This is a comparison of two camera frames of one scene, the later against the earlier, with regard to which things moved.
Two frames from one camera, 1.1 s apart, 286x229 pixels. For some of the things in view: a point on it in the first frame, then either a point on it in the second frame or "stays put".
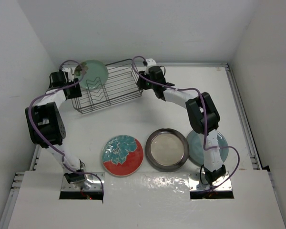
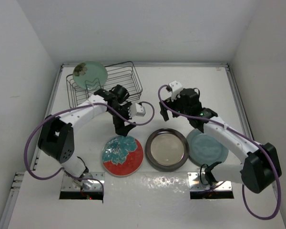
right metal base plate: (194, 182) stays put
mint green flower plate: (96, 73) stays put
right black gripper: (140, 82) → (168, 102)
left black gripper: (76, 92) → (120, 128)
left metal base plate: (91, 183) stays put
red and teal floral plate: (122, 155) stays put
